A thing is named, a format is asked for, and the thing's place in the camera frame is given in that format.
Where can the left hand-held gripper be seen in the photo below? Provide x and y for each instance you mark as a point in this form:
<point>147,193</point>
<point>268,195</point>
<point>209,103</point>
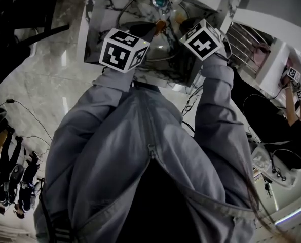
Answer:
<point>115,53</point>

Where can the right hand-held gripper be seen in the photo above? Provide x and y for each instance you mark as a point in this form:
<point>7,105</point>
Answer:
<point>202,44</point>

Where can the person's left forearm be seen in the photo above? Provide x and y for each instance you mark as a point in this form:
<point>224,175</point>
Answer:
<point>116,78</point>

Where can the person's right forearm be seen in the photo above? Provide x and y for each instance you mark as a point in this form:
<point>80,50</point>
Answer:
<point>216,85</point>

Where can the marble sink counter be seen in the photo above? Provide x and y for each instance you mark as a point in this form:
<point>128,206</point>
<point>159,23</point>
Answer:
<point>102,14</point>

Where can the grey jacket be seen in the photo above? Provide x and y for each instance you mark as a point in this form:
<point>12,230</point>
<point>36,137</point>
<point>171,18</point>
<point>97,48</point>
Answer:
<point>120,148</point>

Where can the black trousers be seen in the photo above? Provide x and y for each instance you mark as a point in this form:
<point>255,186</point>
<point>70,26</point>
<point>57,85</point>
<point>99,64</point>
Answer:
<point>160,201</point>

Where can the black furniture frame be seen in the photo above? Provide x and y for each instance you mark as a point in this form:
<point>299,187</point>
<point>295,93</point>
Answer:
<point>13,14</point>

